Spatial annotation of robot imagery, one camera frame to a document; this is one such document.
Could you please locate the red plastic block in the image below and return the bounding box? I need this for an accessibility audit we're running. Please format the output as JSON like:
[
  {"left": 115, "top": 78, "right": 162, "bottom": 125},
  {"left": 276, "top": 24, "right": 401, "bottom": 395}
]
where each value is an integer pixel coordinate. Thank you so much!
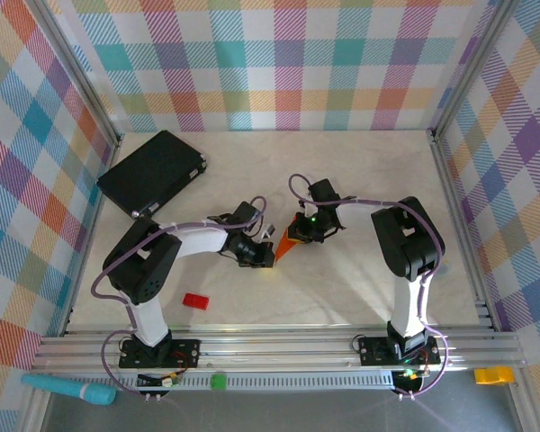
[{"left": 182, "top": 292, "right": 211, "bottom": 311}]

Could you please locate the black flat case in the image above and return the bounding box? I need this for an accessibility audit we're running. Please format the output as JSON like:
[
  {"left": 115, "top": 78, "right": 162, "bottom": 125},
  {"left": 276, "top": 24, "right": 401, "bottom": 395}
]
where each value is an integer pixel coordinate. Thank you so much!
[{"left": 96, "top": 130, "right": 208, "bottom": 221}]

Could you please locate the teal cylinder with white band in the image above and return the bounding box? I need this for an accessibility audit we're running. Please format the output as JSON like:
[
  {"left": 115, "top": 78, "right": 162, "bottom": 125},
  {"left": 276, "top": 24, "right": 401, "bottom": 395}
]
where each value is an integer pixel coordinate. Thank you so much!
[{"left": 21, "top": 373, "right": 117, "bottom": 406}]

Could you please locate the yellow plastic block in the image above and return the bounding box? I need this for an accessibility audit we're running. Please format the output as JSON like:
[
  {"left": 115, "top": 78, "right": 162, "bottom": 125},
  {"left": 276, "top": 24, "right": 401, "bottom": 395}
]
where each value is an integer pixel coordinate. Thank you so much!
[{"left": 473, "top": 366, "right": 515, "bottom": 386}]

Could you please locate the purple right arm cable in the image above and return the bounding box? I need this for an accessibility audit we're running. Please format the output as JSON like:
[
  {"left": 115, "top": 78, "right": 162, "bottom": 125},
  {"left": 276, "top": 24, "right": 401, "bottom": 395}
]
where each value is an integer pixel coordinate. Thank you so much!
[{"left": 288, "top": 174, "right": 455, "bottom": 401}]

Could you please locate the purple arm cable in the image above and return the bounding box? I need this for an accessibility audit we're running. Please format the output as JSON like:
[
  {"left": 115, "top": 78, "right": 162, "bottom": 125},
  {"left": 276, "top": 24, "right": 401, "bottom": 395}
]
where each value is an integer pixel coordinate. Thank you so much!
[
  {"left": 288, "top": 174, "right": 455, "bottom": 401},
  {"left": 92, "top": 196, "right": 269, "bottom": 400}
]

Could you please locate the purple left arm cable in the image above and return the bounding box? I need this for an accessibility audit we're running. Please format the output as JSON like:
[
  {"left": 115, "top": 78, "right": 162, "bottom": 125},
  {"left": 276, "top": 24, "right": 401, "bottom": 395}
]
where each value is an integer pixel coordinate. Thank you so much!
[{"left": 92, "top": 196, "right": 269, "bottom": 400}]

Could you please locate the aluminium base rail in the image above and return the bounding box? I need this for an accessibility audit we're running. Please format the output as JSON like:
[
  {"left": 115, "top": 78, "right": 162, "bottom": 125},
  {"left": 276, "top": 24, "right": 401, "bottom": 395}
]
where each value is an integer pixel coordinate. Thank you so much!
[{"left": 31, "top": 330, "right": 526, "bottom": 373}]

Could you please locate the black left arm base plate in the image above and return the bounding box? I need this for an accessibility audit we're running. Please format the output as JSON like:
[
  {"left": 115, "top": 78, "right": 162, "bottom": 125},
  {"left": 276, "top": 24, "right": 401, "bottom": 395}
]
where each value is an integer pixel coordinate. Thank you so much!
[{"left": 118, "top": 337, "right": 203, "bottom": 370}]

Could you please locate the slotted grey cable duct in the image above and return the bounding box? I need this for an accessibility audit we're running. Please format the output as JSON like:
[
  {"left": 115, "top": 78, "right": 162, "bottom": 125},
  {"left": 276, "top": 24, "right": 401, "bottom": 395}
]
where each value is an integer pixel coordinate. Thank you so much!
[{"left": 137, "top": 371, "right": 397, "bottom": 391}]

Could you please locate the aluminium side rail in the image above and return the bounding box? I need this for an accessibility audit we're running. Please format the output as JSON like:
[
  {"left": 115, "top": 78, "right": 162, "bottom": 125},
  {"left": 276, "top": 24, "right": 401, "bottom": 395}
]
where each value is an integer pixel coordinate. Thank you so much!
[
  {"left": 60, "top": 134, "right": 122, "bottom": 337},
  {"left": 427, "top": 130, "right": 499, "bottom": 332}
]

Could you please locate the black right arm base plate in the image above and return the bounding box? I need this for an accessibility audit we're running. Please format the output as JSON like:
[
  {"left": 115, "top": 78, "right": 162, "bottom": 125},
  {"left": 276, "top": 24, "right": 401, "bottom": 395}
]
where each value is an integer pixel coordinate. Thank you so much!
[{"left": 357, "top": 335, "right": 442, "bottom": 366}]

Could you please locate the aluminium frame post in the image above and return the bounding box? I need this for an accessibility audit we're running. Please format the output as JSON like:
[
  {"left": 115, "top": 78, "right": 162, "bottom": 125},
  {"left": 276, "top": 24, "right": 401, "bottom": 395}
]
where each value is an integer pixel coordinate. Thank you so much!
[
  {"left": 427, "top": 0, "right": 523, "bottom": 145},
  {"left": 26, "top": 0, "right": 123, "bottom": 149}
]

